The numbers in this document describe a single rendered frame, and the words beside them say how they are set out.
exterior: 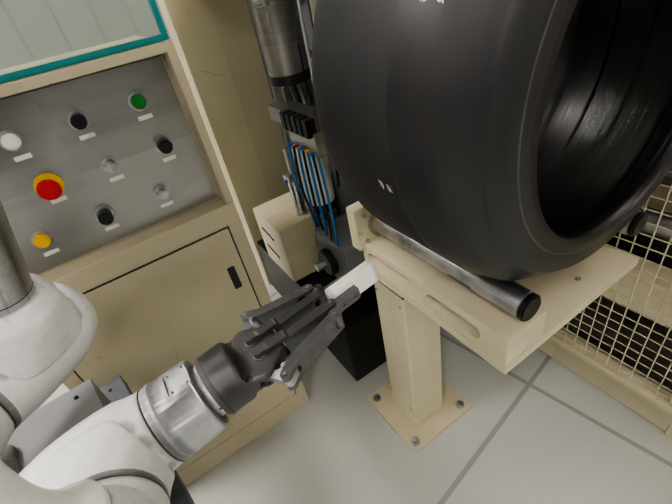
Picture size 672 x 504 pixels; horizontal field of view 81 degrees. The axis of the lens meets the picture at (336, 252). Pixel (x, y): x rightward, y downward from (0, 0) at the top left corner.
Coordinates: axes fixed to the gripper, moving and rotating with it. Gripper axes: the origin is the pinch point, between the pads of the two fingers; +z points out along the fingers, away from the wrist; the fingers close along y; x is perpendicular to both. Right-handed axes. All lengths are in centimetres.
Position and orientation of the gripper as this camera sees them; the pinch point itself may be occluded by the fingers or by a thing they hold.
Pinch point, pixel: (352, 284)
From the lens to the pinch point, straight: 49.6
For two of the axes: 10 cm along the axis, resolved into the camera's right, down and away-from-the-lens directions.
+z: 7.9, -5.5, 2.7
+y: -5.4, -4.2, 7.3
